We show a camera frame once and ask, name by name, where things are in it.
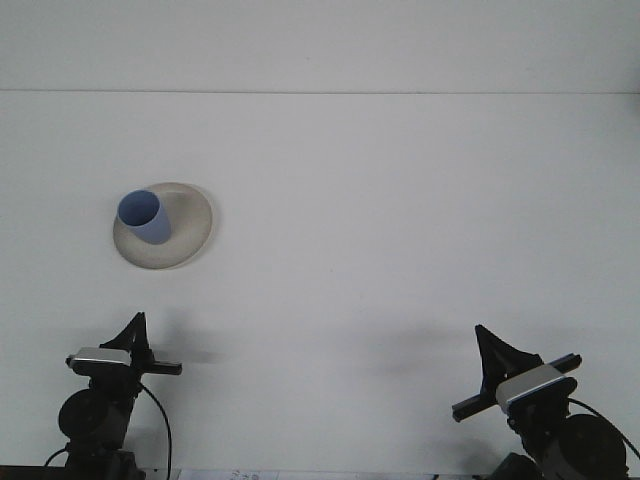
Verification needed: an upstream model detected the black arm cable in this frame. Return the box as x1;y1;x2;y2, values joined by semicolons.
568;398;640;461
139;383;174;479

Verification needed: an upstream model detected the grey gripper camera box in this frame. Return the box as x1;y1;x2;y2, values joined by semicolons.
66;347;132;375
494;364;578;414

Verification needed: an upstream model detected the pale blue cup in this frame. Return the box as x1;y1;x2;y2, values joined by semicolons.
117;188;174;246

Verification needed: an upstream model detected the pale round plate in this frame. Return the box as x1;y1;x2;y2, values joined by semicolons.
112;182;219;271

